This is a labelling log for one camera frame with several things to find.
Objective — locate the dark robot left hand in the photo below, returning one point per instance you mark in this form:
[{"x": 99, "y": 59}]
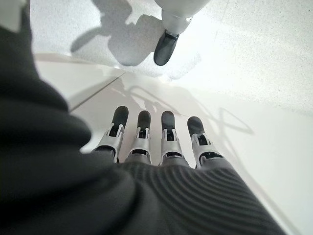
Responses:
[{"x": 73, "y": 191}]

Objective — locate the black robot foot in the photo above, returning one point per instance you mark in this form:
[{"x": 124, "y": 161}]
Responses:
[{"x": 165, "y": 51}]

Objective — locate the white glossy cabinet front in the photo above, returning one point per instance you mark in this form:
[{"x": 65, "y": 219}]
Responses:
[{"x": 244, "y": 147}]

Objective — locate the white robot leg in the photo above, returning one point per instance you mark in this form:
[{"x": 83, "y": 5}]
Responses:
[{"x": 178, "y": 12}]

